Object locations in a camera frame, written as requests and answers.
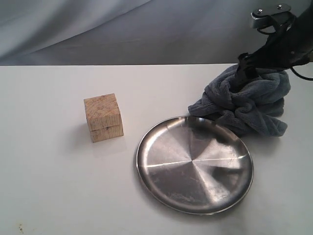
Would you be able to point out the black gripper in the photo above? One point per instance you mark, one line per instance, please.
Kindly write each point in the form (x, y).
(284, 49)

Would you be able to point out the grey fluffy towel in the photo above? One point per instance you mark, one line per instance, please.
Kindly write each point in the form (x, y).
(245, 106)

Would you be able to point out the wooden cube block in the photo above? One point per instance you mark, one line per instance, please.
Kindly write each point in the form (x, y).
(103, 117)

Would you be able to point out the round stainless steel plate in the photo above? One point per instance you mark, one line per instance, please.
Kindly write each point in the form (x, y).
(194, 165)

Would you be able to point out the white backdrop cloth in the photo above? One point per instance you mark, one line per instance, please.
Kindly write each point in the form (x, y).
(127, 32)

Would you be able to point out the wrist camera with metal bracket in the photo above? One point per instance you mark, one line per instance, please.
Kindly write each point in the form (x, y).
(268, 20)

